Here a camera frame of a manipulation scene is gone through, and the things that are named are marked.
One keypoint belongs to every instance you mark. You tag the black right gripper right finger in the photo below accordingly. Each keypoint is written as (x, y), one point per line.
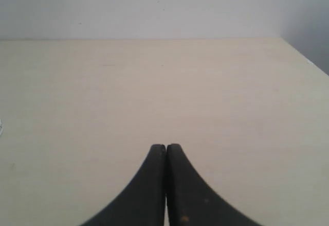
(190, 200)

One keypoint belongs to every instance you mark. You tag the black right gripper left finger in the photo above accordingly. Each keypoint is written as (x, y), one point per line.
(142, 202)

